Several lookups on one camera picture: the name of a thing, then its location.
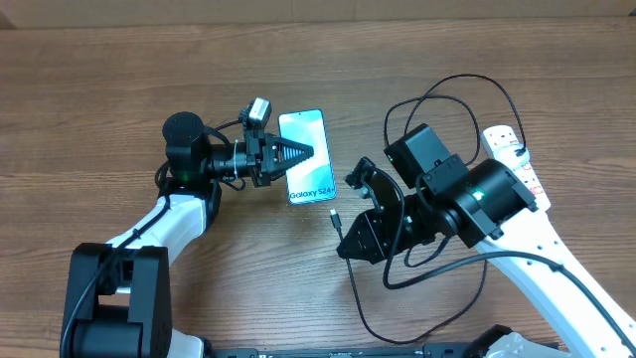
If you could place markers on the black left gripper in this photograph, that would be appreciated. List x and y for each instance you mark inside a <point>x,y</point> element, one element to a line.
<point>263,165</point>

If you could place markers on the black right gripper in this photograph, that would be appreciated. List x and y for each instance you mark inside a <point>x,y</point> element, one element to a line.
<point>372,224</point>

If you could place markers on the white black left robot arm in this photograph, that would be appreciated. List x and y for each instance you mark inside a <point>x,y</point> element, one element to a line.
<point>118,300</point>

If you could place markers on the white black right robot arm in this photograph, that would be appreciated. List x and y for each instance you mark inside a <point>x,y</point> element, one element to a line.
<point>499,208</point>

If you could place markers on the white charger plug adapter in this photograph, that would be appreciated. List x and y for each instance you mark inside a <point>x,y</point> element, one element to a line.
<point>513,156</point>

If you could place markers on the white power strip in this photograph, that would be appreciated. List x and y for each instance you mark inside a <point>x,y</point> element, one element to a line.
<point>502,144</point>

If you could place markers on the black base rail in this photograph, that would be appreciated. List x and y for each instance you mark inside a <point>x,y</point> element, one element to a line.
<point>444,349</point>

